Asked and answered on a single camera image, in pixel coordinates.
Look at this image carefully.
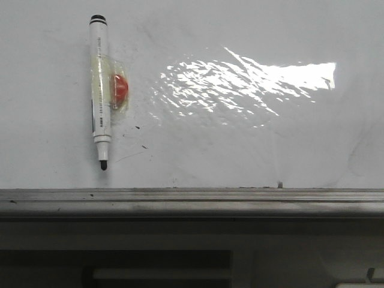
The red magnet taped to marker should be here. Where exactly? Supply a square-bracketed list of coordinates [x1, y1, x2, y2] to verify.
[110, 74, 129, 110]

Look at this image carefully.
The white whiteboard marker pen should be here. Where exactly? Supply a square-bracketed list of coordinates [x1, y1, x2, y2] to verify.
[89, 14, 112, 171]

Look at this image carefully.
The aluminium whiteboard marker tray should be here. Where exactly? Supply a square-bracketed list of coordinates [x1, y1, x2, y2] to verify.
[1, 187, 383, 219]

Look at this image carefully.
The grey whiteboard stand frame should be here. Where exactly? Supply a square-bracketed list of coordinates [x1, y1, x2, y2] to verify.
[1, 220, 383, 287]

